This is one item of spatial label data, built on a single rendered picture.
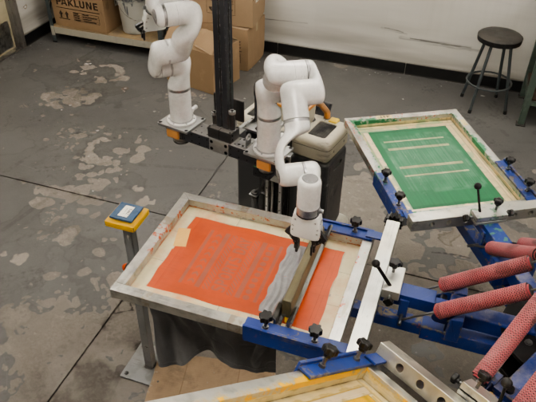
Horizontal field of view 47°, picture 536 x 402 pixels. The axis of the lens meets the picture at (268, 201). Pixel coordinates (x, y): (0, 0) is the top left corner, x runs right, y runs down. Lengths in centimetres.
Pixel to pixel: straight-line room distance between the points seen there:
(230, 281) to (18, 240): 211
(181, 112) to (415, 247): 183
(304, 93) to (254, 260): 66
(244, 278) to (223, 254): 15
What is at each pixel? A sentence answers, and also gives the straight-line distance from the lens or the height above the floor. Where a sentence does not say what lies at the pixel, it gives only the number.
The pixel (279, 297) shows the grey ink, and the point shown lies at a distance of 214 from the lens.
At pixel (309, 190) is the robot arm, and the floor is 138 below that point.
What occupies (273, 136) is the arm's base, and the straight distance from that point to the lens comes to 244.
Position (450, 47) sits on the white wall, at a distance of 575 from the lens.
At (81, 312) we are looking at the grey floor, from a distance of 351.
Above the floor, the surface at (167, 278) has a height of 95.
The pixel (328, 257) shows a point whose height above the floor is 95.
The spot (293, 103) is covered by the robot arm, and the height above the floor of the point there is 156.
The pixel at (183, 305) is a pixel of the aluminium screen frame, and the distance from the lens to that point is 208.
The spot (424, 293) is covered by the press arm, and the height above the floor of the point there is 104.
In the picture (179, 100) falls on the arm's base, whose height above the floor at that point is 126.
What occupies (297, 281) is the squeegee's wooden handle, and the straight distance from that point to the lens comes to 205.
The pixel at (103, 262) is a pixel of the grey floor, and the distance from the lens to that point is 376.
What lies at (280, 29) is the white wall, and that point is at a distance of 602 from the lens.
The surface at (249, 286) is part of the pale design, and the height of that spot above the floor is 95.
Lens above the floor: 251
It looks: 38 degrees down
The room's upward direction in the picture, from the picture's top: 1 degrees clockwise
